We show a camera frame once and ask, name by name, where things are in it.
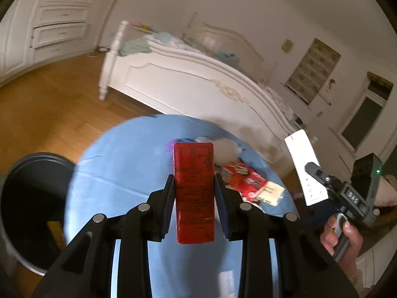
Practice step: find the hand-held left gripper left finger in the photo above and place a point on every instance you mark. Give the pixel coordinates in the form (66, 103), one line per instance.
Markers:
(168, 217)

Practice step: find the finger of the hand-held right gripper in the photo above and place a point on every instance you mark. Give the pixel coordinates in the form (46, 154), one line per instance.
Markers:
(322, 177)

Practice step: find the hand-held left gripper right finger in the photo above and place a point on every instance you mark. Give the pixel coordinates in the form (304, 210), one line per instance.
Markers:
(222, 214)

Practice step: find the white box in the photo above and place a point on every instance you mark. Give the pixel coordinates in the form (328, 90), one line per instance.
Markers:
(302, 158)

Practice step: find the red drink carton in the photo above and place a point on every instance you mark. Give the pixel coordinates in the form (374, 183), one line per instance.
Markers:
(194, 192)

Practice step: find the black trash bin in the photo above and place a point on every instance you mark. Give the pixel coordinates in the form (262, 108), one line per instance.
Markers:
(28, 198)

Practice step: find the person's right hand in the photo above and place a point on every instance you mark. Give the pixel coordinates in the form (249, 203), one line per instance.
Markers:
(350, 242)

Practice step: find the red and white snack packet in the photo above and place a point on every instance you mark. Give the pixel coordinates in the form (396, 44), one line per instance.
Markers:
(246, 181)

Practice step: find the pale yellow packet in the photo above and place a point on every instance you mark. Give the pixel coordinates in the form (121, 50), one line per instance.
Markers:
(273, 192)

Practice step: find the white crumpled tissue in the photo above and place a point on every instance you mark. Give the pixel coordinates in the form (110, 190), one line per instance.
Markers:
(228, 150)

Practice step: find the blue tablecloth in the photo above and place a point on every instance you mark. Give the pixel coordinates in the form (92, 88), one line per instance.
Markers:
(124, 161)

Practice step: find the dark glass door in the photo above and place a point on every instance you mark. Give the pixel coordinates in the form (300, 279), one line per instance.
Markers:
(363, 115)

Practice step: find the purple stick sachet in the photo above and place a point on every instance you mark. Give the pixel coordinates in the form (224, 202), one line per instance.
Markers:
(183, 140)

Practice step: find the window with patterned blind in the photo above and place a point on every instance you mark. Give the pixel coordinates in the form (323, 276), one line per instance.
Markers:
(311, 71)

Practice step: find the light blue cloth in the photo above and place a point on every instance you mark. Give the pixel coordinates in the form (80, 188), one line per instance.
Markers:
(228, 56)

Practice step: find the teal clothes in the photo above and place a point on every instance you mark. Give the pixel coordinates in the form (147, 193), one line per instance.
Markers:
(133, 46)

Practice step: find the white wardrobe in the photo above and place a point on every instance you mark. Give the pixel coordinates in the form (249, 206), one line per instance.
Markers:
(46, 21)

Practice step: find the gold wall plaque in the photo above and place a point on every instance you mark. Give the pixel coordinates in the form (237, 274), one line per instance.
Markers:
(287, 46)

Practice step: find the white bed frame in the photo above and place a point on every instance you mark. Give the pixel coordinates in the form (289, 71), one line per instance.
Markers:
(186, 77)

